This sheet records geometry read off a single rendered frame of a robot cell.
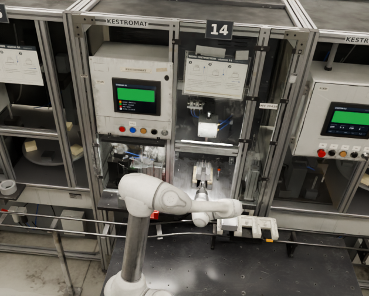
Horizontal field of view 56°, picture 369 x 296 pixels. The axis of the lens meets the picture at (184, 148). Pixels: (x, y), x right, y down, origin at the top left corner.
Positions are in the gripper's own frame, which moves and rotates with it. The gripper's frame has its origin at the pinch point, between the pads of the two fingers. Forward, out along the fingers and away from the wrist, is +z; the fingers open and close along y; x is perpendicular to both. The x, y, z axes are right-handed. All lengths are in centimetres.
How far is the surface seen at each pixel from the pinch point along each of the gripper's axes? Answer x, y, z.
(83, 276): 85, -102, -20
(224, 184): -15.4, -9.2, 4.1
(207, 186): -4.1, -6.5, -2.9
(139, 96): 38, 63, -17
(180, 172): 15.5, -9.8, 12.1
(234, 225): -21.2, -7.3, -33.1
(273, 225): -46, -12, -26
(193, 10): 15, 100, 14
